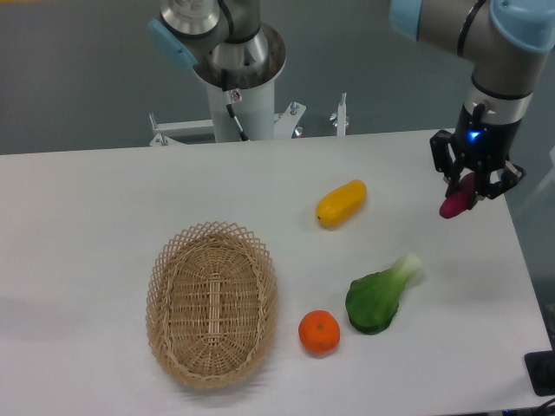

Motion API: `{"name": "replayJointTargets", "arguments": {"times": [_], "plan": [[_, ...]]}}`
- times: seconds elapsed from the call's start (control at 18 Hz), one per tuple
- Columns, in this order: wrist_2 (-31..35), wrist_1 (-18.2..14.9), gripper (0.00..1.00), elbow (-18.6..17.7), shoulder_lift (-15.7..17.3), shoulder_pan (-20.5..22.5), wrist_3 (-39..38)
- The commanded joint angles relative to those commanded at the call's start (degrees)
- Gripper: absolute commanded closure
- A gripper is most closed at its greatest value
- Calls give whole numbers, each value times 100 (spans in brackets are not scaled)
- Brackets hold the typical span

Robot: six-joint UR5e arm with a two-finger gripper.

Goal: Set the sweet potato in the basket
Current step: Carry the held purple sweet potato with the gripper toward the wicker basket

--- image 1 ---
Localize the green bok choy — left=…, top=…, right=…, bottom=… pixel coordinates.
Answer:
left=344, top=253, right=423, bottom=335

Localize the white table clamp bracket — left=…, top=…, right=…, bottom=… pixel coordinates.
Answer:
left=329, top=92, right=349, bottom=136

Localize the oval wicker basket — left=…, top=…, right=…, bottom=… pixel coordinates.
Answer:
left=146, top=222, right=278, bottom=389

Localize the yellow mango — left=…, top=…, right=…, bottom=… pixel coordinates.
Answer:
left=315, top=179, right=367, bottom=228

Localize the black device at table edge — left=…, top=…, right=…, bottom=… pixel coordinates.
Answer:
left=524, top=350, right=554, bottom=397

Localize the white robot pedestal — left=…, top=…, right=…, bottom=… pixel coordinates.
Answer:
left=147, top=0, right=307, bottom=146

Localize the orange tangerine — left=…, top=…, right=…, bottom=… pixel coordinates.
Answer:
left=297, top=309, right=341, bottom=355

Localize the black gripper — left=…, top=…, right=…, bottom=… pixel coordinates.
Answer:
left=429, top=107, right=526, bottom=210

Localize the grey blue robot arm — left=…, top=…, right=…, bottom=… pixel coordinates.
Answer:
left=389, top=1, right=554, bottom=218

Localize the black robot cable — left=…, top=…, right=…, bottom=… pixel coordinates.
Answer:
left=219, top=68, right=251, bottom=142

